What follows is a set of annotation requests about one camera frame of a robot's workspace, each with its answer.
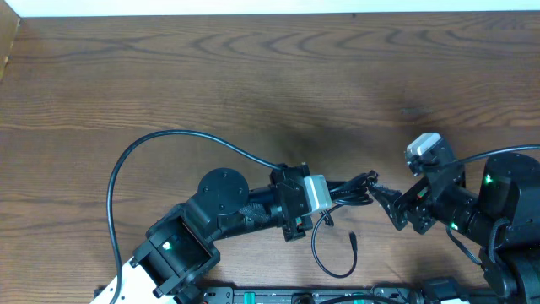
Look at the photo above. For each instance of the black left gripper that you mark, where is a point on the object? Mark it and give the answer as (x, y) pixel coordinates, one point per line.
(291, 203)

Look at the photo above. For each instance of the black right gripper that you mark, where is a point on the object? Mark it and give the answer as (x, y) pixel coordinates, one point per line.
(413, 207)

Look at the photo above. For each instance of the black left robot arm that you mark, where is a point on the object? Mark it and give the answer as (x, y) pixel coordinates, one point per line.
(179, 249)

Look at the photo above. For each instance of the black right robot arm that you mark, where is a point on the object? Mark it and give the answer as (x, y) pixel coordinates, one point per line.
(491, 198)

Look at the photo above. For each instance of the wooden panel at left edge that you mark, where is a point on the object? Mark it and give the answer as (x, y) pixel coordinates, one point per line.
(9, 25)

